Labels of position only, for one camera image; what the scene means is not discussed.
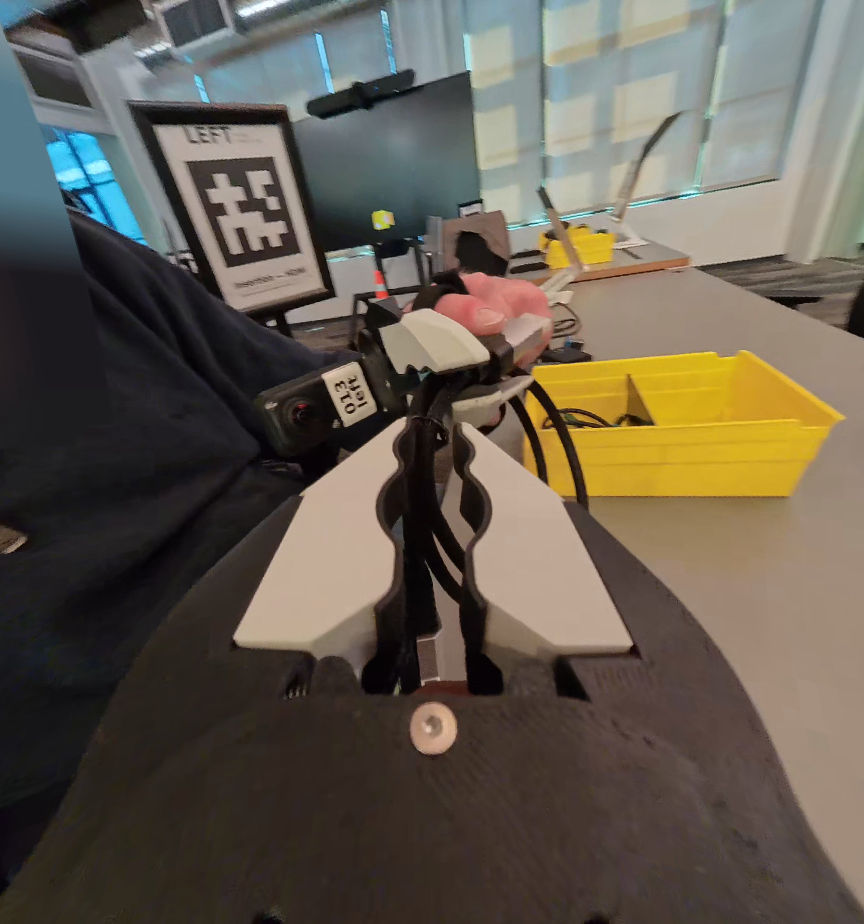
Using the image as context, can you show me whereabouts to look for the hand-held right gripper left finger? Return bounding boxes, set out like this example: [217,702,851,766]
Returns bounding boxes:
[233,421,420,695]

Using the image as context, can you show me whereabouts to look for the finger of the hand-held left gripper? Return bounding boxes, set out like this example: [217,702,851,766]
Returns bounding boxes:
[380,308,492,376]
[450,374,535,428]

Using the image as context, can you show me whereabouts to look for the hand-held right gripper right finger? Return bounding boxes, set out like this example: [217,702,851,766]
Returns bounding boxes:
[452,422,633,695]

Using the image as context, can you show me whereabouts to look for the black braided hdmi cable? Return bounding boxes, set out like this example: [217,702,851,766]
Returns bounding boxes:
[392,375,592,690]

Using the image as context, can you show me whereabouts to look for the tilted dark board on stand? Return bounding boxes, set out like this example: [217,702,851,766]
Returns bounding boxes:
[536,186,588,274]
[611,112,682,221]

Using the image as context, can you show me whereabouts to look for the small yellow bin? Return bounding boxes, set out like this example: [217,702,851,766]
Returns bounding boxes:
[540,230,615,270]

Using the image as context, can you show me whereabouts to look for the large black screen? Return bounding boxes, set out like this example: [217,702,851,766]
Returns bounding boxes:
[293,71,482,252]

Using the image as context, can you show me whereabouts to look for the yellow plastic bin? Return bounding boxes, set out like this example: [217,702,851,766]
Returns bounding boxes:
[523,351,846,499]

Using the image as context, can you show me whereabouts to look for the framed marker sign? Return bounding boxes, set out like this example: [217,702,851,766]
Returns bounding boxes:
[129,101,335,313]

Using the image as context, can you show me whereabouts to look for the wooden side table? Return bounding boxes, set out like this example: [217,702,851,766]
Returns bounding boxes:
[511,238,693,284]

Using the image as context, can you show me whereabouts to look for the black video bar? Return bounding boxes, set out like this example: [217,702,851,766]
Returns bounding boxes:
[307,70,417,118]

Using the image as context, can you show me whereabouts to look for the thin black cable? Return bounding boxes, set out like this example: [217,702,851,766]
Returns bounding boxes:
[540,408,657,432]

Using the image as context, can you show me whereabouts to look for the white duct vent grille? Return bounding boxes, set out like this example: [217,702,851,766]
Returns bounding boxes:
[154,0,234,48]

